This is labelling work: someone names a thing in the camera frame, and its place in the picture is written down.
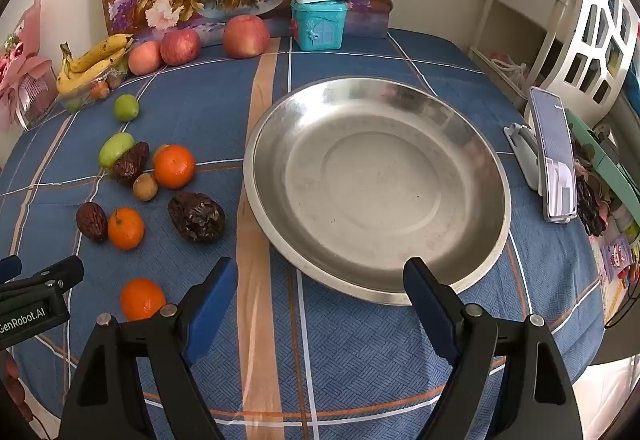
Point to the pink wrapped bouquet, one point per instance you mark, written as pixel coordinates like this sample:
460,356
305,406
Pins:
25,69

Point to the white lattice basket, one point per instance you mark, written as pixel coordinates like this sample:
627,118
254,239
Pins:
595,29

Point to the teal house-shaped box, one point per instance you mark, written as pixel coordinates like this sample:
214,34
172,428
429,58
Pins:
317,27

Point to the blue plaid tablecloth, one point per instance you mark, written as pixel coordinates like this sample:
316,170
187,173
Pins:
350,365

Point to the elongated green jujube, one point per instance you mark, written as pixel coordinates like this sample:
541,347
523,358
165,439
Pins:
113,147

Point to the green tray of clutter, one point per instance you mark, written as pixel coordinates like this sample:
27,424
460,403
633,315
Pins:
617,180

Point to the white wooden chair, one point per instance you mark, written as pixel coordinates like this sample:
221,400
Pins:
520,19

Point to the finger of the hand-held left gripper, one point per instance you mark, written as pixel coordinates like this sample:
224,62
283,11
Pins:
10,267
55,272

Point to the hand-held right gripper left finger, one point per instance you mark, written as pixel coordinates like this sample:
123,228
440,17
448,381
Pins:
215,305

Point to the mandarin orange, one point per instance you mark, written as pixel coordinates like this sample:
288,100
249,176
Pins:
173,166
125,228
142,300

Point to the round green jujube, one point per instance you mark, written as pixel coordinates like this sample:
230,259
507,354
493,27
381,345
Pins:
126,107

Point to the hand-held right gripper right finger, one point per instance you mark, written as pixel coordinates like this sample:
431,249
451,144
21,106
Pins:
430,310

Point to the bunch of yellow bananas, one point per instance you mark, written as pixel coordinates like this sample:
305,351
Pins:
95,55

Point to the large wrinkled dried date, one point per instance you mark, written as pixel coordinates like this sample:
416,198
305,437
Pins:
196,216

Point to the smartphone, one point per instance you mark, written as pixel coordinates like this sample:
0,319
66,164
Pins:
552,144

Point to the large red apple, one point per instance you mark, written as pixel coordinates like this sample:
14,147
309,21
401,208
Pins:
246,36

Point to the clear plastic fruit container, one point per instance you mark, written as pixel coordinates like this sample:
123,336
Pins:
75,102

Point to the round stainless steel plate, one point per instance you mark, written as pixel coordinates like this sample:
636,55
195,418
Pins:
375,180

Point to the white phone stand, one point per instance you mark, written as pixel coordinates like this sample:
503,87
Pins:
522,149

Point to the pale pink apple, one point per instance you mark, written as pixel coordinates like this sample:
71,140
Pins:
145,58

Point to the dried red date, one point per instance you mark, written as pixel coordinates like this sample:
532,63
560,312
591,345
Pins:
91,221
131,163

